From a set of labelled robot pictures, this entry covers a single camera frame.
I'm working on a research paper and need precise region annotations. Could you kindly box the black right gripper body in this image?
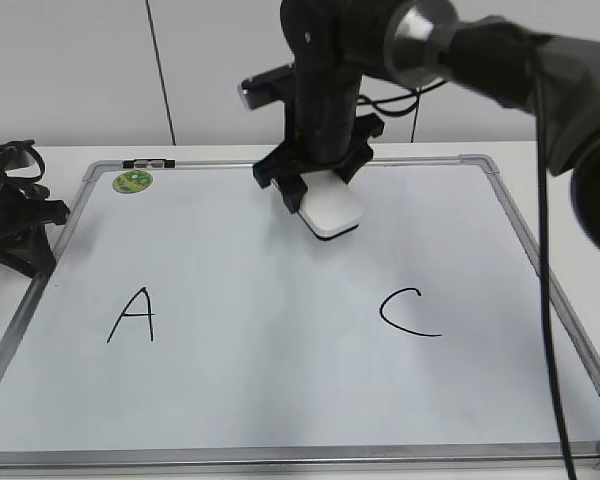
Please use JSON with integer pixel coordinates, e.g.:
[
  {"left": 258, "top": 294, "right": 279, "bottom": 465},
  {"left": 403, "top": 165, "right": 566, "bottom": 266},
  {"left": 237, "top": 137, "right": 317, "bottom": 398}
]
[{"left": 252, "top": 0, "right": 385, "bottom": 191}]

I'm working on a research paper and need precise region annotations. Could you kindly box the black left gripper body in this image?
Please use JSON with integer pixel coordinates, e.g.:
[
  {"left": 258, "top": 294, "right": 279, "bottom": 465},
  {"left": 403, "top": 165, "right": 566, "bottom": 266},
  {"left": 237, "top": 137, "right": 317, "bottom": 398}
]
[{"left": 0, "top": 140, "right": 70, "bottom": 260}]

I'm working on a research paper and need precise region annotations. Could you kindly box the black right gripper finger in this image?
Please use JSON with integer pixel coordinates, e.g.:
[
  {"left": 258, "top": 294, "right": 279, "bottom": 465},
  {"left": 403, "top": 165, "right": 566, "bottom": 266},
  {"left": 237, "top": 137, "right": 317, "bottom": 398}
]
[
  {"left": 333, "top": 144, "right": 374, "bottom": 184},
  {"left": 275, "top": 175, "right": 308, "bottom": 214}
]

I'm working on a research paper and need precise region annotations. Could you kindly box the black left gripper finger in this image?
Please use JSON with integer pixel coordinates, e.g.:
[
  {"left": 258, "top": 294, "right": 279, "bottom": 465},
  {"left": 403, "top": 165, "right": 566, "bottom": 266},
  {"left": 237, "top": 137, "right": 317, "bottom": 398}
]
[{"left": 0, "top": 227, "right": 56, "bottom": 278}]

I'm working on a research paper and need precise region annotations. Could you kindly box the white rectangular board eraser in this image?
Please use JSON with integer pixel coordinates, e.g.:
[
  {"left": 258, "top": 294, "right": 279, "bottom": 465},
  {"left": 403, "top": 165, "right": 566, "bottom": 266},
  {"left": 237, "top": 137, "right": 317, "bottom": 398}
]
[{"left": 298, "top": 171, "right": 364, "bottom": 241}]

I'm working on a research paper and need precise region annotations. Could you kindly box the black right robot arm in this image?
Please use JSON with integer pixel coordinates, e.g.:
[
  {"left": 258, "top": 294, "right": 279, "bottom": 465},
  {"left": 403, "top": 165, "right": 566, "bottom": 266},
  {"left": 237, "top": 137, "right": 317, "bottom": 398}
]
[{"left": 242, "top": 1, "right": 600, "bottom": 249}]

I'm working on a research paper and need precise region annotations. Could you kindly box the round green magnet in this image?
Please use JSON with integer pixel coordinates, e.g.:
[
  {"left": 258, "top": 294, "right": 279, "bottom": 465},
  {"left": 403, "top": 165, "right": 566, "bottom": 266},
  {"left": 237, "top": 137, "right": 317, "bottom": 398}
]
[{"left": 112, "top": 170, "right": 153, "bottom": 195}]

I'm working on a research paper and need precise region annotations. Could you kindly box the black silver board clip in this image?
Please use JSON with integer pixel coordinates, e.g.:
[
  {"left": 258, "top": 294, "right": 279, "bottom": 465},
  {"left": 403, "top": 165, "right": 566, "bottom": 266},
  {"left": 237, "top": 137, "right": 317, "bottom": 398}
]
[{"left": 122, "top": 158, "right": 176, "bottom": 169}]

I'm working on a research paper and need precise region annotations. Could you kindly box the white framed whiteboard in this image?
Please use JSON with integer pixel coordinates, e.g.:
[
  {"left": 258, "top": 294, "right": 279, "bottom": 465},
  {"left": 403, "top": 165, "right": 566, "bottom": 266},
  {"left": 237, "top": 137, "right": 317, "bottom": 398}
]
[{"left": 0, "top": 154, "right": 600, "bottom": 475}]

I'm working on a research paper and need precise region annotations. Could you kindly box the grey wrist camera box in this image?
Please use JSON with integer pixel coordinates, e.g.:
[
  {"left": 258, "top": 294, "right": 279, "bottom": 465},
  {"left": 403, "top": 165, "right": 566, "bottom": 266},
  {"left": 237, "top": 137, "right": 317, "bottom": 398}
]
[{"left": 237, "top": 63, "right": 295, "bottom": 111}]

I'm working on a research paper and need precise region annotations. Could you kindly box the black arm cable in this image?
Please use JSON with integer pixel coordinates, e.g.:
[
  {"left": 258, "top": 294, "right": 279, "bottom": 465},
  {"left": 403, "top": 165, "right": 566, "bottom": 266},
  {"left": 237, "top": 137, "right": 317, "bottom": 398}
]
[{"left": 355, "top": 69, "right": 579, "bottom": 480}]

